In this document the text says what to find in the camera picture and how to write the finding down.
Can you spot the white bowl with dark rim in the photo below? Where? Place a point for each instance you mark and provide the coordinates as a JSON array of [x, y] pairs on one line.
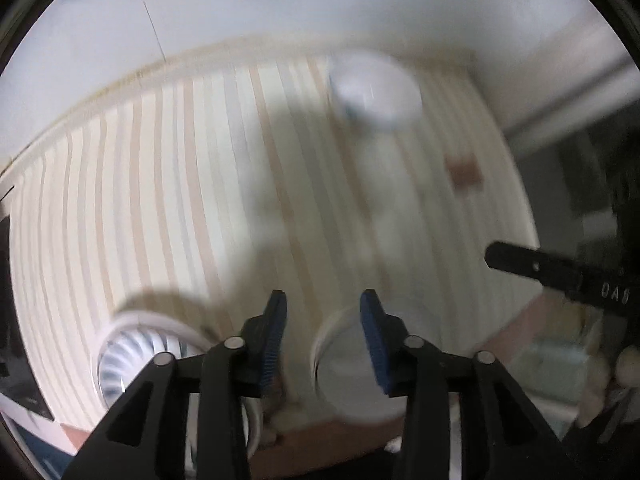
[[377, 80]]

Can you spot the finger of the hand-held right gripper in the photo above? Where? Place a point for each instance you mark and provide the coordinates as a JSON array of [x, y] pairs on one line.
[[525, 262]]

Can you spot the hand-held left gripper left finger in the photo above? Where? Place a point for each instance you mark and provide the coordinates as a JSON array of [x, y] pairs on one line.
[[272, 345]]

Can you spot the white bowl with coloured print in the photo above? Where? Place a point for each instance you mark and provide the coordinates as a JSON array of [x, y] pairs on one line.
[[362, 119]]

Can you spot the striped cat print cloth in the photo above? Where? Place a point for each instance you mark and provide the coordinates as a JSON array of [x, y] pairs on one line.
[[200, 185]]

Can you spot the blue striped plate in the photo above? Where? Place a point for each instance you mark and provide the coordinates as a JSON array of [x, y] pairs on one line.
[[125, 365]]

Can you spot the plain white bowl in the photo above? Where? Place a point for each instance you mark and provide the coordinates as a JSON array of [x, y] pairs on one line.
[[345, 380]]

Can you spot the person's right hand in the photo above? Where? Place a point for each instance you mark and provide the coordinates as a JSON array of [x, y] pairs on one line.
[[625, 367]]

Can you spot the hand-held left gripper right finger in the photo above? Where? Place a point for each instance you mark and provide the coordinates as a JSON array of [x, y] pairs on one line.
[[372, 345]]

